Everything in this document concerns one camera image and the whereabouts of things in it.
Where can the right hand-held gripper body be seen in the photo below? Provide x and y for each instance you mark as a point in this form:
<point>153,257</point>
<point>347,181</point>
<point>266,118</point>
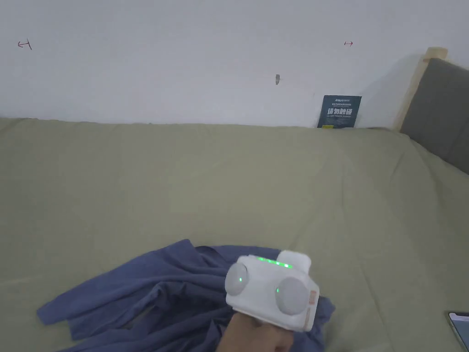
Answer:
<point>263,289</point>

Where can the dark blue shirt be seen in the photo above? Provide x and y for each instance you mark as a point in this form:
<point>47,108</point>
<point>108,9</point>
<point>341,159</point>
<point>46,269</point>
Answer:
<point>146,293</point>

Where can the person's right hand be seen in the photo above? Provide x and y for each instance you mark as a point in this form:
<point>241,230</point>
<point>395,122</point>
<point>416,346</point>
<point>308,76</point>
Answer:
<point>256,337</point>

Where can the bed with pale green sheet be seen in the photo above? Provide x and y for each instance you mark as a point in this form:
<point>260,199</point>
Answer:
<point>183,183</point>

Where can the dark blue printed card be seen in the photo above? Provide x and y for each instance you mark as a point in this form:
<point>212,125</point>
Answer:
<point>339,112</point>

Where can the smartphone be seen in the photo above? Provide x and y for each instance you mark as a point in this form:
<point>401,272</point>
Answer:
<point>460,328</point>

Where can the grey padded headboard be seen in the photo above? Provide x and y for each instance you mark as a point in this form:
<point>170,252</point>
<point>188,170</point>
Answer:
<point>439,110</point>

